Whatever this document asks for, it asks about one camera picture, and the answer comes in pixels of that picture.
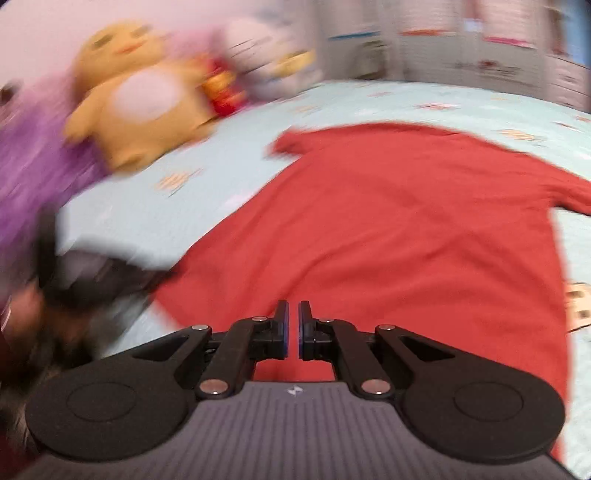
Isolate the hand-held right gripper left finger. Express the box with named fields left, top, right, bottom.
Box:
left=131, top=300, right=289, bottom=400

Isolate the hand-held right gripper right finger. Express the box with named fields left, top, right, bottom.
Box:
left=298, top=300, right=455, bottom=400

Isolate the red long-sleeved shirt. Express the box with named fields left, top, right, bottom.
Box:
left=154, top=122, right=591, bottom=462

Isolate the purple fluffy blanket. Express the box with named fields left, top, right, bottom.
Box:
left=0, top=76, right=112, bottom=278

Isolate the yellow plush toy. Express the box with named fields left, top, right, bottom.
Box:
left=62, top=21, right=218, bottom=174

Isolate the small red yellow bear plush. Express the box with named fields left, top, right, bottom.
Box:
left=201, top=55, right=250, bottom=118

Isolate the mint quilted bee-print bedspread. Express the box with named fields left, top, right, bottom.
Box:
left=55, top=80, right=591, bottom=478

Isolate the white cat plush toy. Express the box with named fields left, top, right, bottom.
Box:
left=222, top=18, right=324, bottom=100

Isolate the white cabinet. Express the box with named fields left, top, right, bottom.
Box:
left=318, top=0, right=591, bottom=109

